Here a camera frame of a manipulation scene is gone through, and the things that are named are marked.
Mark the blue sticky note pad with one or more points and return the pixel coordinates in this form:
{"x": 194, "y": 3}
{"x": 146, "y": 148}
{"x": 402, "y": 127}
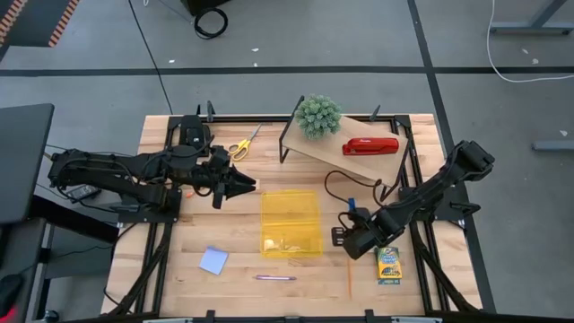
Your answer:
{"x": 214, "y": 260}

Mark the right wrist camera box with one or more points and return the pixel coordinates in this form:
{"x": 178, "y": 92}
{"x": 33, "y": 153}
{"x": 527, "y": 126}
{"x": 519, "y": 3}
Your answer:
{"x": 361, "y": 214}

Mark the purple pen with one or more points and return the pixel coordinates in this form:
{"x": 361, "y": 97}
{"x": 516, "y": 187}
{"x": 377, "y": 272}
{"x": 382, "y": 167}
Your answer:
{"x": 275, "y": 277}

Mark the grey metal desk foot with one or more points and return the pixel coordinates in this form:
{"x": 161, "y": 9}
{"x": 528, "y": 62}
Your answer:
{"x": 553, "y": 145}
{"x": 529, "y": 28}

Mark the yellow transparent pencil case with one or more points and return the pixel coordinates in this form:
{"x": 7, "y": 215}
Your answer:
{"x": 291, "y": 215}

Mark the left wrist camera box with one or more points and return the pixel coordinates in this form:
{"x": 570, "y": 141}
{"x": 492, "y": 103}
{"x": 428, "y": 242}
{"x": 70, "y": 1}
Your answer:
{"x": 220, "y": 157}

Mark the green crayon box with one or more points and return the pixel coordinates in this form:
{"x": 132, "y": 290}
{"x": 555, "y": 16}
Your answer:
{"x": 388, "y": 267}

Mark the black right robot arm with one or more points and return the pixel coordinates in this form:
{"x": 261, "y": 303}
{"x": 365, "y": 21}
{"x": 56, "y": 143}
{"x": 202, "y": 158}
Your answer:
{"x": 419, "y": 201}

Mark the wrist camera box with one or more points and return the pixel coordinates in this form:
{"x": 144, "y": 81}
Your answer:
{"x": 220, "y": 157}
{"x": 361, "y": 214}

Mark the black equipment box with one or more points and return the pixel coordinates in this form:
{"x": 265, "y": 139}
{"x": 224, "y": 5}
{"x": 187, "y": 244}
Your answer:
{"x": 202, "y": 4}

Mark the black computer mouse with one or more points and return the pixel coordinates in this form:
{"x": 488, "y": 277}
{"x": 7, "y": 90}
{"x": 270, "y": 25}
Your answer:
{"x": 9, "y": 289}

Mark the wooden shelf with black legs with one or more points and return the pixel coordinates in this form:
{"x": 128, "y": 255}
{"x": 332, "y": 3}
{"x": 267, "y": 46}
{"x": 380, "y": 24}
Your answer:
{"x": 327, "y": 150}

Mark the red stapler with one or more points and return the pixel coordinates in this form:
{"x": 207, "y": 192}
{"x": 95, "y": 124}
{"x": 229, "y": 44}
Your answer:
{"x": 370, "y": 146}

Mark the black metal table frame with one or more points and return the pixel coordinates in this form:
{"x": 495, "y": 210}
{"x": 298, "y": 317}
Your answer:
{"x": 251, "y": 119}

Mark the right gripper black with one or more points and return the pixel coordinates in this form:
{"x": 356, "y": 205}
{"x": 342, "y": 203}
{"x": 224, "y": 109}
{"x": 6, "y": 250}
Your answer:
{"x": 363, "y": 240}

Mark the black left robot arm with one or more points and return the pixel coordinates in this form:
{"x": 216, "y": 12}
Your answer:
{"x": 112, "y": 172}

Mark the black power adapter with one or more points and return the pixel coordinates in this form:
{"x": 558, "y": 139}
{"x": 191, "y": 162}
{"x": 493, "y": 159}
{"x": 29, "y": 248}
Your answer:
{"x": 83, "y": 192}

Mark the orange pencil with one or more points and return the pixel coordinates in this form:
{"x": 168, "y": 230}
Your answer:
{"x": 349, "y": 278}

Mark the black mount block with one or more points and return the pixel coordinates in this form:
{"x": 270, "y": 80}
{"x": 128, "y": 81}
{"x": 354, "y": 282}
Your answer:
{"x": 194, "y": 130}

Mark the black desk top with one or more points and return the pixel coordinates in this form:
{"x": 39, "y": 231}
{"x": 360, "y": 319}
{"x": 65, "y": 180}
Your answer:
{"x": 22, "y": 161}

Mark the black mat with orange stripes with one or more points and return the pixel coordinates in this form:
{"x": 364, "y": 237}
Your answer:
{"x": 36, "y": 22}

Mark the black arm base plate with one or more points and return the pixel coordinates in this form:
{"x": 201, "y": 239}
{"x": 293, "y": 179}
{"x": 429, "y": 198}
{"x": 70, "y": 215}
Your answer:
{"x": 453, "y": 208}
{"x": 148, "y": 218}

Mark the small green potted plant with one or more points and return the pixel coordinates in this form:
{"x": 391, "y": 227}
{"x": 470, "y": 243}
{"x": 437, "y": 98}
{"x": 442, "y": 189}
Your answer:
{"x": 317, "y": 116}

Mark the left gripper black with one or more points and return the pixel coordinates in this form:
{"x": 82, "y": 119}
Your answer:
{"x": 220, "y": 188}

